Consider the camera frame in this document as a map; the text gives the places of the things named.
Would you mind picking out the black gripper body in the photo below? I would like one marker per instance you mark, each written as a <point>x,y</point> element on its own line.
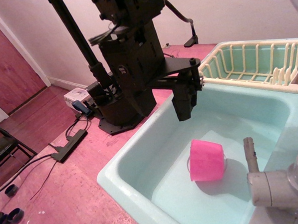
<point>175,71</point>

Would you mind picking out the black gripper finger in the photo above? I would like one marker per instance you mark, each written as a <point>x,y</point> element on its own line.
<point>184,100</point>

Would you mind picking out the pink plastic cup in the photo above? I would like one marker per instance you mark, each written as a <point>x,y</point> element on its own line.
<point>207,162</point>

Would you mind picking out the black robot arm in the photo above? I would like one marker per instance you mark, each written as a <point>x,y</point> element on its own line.
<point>138,66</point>

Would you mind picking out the black desk clamp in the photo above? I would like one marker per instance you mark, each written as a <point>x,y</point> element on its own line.
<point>194,39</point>

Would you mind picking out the cream dish drying rack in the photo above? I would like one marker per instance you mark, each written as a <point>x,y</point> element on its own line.
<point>266,64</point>

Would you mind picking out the teal toy sink basin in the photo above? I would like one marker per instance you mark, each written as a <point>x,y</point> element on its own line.
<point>235,161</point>

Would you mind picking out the white cardboard box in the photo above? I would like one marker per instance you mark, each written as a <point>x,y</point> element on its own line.
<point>77,94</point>

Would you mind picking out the blue clamp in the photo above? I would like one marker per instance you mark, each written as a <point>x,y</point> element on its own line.
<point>81,108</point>

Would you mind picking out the black usb hub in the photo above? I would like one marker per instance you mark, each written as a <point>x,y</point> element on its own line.
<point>65,152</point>

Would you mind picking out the beige toy faucet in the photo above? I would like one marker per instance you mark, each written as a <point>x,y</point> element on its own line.
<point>272,189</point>

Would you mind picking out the black camera pole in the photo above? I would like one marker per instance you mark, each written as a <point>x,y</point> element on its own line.
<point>95,66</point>

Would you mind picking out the black metal chair frame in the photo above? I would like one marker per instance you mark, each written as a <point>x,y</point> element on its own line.
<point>9,145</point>

